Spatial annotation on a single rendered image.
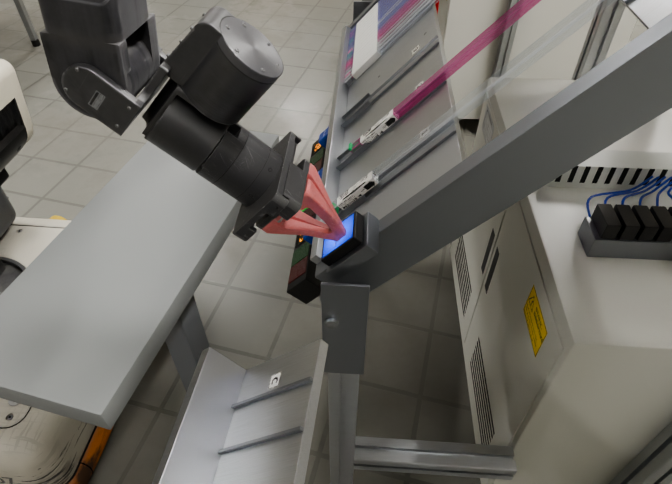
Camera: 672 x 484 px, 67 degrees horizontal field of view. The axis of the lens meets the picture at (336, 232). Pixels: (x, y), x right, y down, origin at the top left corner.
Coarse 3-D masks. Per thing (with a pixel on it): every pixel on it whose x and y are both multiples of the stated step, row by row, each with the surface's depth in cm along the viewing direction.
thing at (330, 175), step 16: (336, 80) 88; (336, 96) 83; (336, 112) 80; (336, 128) 77; (336, 144) 74; (336, 160) 72; (336, 176) 70; (336, 192) 67; (320, 240) 59; (320, 256) 58
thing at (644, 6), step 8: (624, 0) 43; (632, 0) 43; (640, 0) 42; (648, 0) 41; (656, 0) 40; (664, 0) 40; (632, 8) 42; (640, 8) 41; (648, 8) 41; (656, 8) 40; (664, 8) 39; (640, 16) 41; (648, 16) 40; (656, 16) 39; (664, 16) 39; (648, 24) 40
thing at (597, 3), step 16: (592, 0) 44; (608, 0) 44; (576, 16) 45; (592, 16) 45; (560, 32) 46; (528, 48) 48; (544, 48) 47; (512, 64) 49; (528, 64) 48; (496, 80) 49; (480, 96) 51; (448, 112) 53; (464, 112) 52; (432, 128) 54; (448, 128) 54; (416, 144) 55; (400, 160) 57; (384, 176) 58; (336, 208) 62
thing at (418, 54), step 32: (416, 32) 77; (384, 64) 81; (416, 64) 71; (352, 96) 84; (384, 96) 73; (448, 96) 58; (352, 128) 76; (416, 128) 60; (352, 160) 69; (384, 160) 62; (416, 160) 56; (448, 160) 51; (384, 192) 58; (416, 192) 52
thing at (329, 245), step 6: (342, 222) 52; (348, 222) 51; (348, 228) 50; (348, 234) 50; (324, 240) 53; (330, 240) 52; (342, 240) 50; (324, 246) 52; (330, 246) 51; (336, 246) 50; (324, 252) 52
